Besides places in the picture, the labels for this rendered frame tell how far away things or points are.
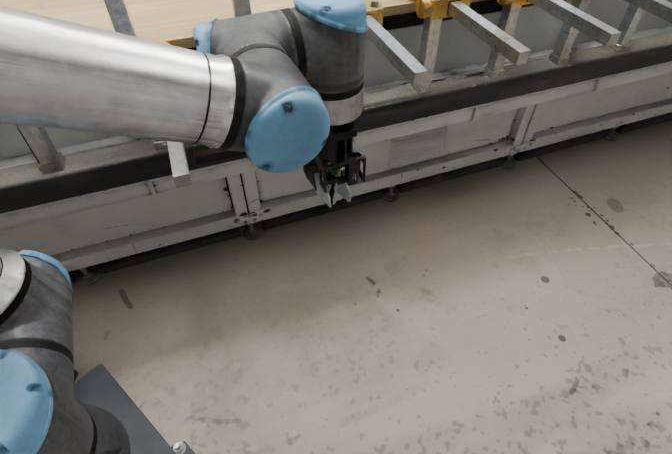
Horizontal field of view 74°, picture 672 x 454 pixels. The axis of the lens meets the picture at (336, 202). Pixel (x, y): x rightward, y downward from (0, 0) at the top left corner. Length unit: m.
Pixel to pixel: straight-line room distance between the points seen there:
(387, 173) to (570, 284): 0.82
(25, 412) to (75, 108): 0.40
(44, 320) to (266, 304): 1.00
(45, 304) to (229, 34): 0.49
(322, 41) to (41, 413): 0.57
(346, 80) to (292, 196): 1.21
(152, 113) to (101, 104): 0.04
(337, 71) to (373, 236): 1.31
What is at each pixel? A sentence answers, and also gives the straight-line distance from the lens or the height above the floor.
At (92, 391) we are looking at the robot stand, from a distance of 0.97.
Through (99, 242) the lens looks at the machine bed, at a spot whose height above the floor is 0.17.
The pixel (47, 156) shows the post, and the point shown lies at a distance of 1.24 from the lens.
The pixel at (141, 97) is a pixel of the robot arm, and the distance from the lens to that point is 0.40.
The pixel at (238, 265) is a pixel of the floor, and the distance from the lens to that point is 1.79.
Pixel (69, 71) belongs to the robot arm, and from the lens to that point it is 0.39.
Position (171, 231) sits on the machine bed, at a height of 0.17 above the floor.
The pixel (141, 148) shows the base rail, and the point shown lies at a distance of 1.24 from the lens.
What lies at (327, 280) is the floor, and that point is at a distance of 1.71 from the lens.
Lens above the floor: 1.41
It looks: 45 degrees down
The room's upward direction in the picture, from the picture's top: straight up
